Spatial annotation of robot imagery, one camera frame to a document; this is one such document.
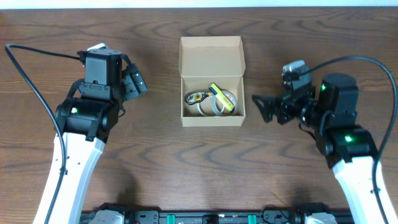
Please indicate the cardboard box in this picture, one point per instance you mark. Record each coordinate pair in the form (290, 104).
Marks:
(207, 60)

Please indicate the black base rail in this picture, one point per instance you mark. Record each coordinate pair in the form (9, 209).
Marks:
(304, 213)

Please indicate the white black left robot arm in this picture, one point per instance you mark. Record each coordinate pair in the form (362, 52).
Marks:
(91, 109)

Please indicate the white tape roll purple print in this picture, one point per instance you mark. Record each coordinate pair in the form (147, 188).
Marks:
(200, 110)

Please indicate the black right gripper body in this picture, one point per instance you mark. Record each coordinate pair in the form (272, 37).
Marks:
(288, 109)

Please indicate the clear brown packing tape roll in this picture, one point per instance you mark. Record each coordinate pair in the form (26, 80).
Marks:
(234, 101)

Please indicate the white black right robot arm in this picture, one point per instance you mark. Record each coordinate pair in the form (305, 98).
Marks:
(349, 149)

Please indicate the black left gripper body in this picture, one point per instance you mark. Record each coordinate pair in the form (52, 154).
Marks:
(131, 79)

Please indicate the black yellow correction tape dispenser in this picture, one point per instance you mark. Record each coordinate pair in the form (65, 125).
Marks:
(197, 97)

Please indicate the yellow highlighter marker black cap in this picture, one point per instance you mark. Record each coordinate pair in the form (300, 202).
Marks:
(221, 97)

